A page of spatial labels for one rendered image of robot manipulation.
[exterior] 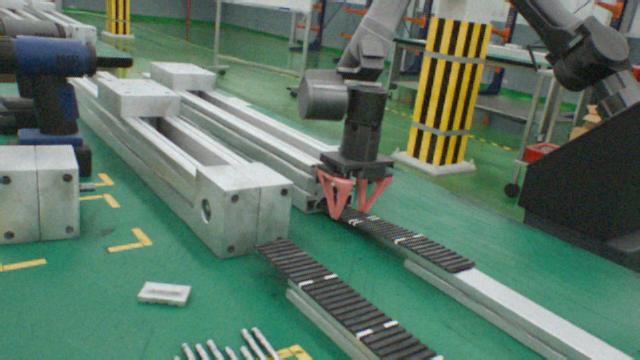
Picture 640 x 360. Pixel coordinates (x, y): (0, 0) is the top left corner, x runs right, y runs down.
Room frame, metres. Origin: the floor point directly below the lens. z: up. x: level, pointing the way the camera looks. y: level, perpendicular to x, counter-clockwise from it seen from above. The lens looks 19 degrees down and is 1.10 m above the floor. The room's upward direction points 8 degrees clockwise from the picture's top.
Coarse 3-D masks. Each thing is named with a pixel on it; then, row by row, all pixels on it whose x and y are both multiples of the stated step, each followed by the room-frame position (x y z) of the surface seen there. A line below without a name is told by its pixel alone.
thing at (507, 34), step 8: (504, 0) 8.69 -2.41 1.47; (616, 0) 7.66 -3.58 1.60; (624, 0) 7.63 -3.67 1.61; (512, 8) 8.85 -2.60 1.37; (608, 8) 7.41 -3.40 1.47; (616, 8) 7.54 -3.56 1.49; (624, 8) 7.67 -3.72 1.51; (512, 16) 8.83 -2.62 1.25; (616, 16) 7.60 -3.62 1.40; (512, 24) 8.92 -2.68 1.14; (616, 24) 7.60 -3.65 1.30; (496, 32) 8.65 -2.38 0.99; (504, 32) 8.78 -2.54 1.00; (512, 32) 8.90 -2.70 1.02; (504, 40) 8.85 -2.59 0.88; (496, 72) 8.86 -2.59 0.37; (496, 80) 8.84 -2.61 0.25; (488, 88) 8.77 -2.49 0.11; (496, 88) 8.86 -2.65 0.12; (592, 96) 7.61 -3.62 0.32; (592, 104) 7.61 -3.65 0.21
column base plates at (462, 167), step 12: (108, 36) 9.92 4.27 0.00; (120, 36) 10.04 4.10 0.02; (132, 36) 10.19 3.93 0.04; (396, 156) 4.06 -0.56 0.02; (408, 156) 4.02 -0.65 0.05; (420, 168) 3.84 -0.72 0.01; (432, 168) 3.78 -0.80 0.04; (444, 168) 3.82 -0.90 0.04; (456, 168) 3.89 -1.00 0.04; (468, 168) 3.98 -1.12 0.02
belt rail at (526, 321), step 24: (408, 264) 0.64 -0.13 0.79; (432, 264) 0.61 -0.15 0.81; (456, 288) 0.59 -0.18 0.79; (480, 288) 0.56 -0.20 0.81; (504, 288) 0.57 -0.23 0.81; (480, 312) 0.55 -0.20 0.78; (504, 312) 0.52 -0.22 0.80; (528, 312) 0.52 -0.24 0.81; (528, 336) 0.50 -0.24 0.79; (552, 336) 0.48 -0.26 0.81; (576, 336) 0.48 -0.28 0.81
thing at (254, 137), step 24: (192, 96) 1.19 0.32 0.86; (216, 96) 1.23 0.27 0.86; (192, 120) 1.15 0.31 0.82; (216, 120) 1.05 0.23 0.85; (240, 120) 1.02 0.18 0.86; (264, 120) 1.05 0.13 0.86; (240, 144) 0.97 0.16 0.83; (264, 144) 0.90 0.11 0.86; (288, 144) 0.97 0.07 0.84; (312, 144) 0.91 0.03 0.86; (288, 168) 0.83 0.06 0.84; (312, 168) 0.79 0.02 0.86; (312, 192) 0.79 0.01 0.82; (336, 192) 0.83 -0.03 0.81
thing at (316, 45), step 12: (324, 0) 12.78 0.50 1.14; (372, 0) 11.54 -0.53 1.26; (432, 0) 10.29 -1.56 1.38; (324, 12) 12.77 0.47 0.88; (360, 12) 11.35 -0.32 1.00; (420, 24) 10.25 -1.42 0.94; (348, 36) 11.21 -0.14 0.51; (420, 36) 10.25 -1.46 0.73; (300, 48) 12.45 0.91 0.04; (312, 48) 12.67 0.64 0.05; (336, 60) 11.06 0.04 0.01; (420, 60) 10.31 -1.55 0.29; (408, 72) 10.15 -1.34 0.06; (420, 72) 10.29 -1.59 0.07
